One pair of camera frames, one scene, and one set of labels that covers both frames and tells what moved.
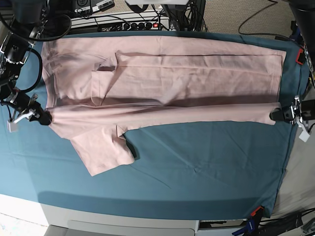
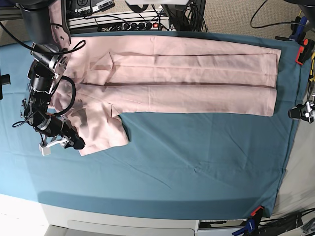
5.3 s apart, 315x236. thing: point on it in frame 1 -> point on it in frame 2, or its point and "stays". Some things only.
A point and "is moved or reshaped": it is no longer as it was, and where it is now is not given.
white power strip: (146, 25) stays
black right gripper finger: (46, 118) -> (77, 142)
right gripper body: (21, 102) -> (54, 126)
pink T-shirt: (95, 86) is moved or reshaped
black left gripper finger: (279, 114) -> (297, 112)
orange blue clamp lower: (251, 225) stays
